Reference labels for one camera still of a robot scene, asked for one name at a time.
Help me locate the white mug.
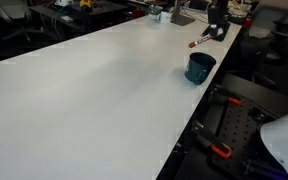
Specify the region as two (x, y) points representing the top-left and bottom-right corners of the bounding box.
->
(156, 10), (174, 25)

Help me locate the grey monitor stand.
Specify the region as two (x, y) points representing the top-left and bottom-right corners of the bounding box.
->
(170, 0), (196, 27)

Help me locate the dark teal mug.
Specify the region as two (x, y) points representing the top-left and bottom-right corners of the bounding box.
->
(183, 51), (218, 86)

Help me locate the black desk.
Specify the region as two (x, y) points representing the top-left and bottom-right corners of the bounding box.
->
(29, 0), (129, 34)

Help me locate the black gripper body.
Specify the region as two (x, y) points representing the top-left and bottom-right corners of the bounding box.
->
(207, 0), (232, 26)

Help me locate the yellow tool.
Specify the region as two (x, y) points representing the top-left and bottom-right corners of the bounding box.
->
(79, 0), (95, 11)

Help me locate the blue cable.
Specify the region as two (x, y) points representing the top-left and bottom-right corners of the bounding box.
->
(51, 4), (69, 34)

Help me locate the black clamp orange handle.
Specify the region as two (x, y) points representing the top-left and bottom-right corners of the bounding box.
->
(212, 87), (244, 107)
(191, 120), (234, 160)

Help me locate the black office chair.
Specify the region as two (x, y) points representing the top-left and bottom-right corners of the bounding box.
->
(0, 0), (35, 42)

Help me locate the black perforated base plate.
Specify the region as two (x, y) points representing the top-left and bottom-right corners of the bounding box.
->
(183, 73), (288, 180)

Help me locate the white and red marker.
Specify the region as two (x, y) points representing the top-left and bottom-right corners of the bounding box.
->
(188, 33), (216, 49)

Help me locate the dark grey office chair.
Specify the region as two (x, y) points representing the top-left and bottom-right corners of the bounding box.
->
(242, 0), (288, 101)

